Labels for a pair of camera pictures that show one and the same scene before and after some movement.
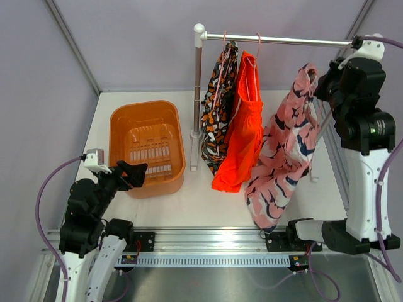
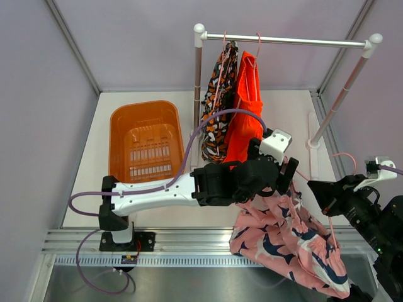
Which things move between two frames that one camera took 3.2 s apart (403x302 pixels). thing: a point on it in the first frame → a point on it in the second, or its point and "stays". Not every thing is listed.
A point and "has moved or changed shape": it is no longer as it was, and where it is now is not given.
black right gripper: x=320 y=92 → x=332 y=195
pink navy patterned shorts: x=288 y=148 → x=278 y=229
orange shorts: x=241 y=168 stays
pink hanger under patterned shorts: x=223 y=70 stays
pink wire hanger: x=319 y=113 has moved or changed shape
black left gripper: x=135 y=173 → x=281 y=182
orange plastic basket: x=152 y=133 stays
